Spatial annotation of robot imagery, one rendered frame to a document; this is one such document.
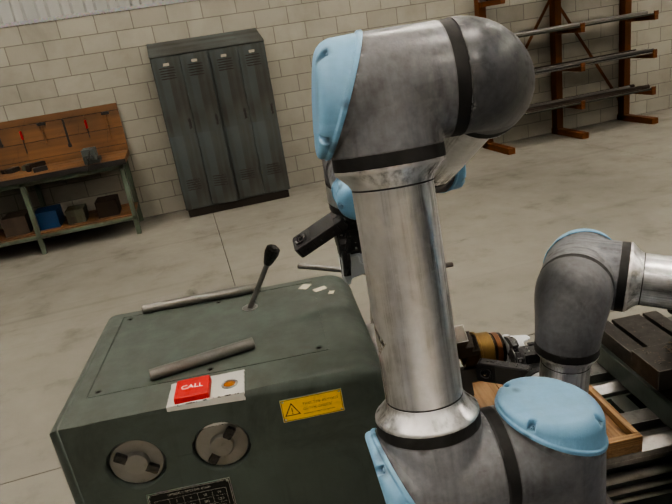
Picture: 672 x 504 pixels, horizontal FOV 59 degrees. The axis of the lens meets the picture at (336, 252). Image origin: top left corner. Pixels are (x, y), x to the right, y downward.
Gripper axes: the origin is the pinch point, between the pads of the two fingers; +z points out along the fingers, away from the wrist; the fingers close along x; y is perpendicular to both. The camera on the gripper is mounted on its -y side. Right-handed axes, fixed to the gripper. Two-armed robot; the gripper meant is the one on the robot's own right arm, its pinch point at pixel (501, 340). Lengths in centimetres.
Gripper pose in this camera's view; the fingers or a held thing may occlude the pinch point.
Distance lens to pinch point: 147.1
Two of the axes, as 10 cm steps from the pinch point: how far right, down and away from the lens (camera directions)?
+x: -1.6, -9.3, -3.3
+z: -0.4, -3.3, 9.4
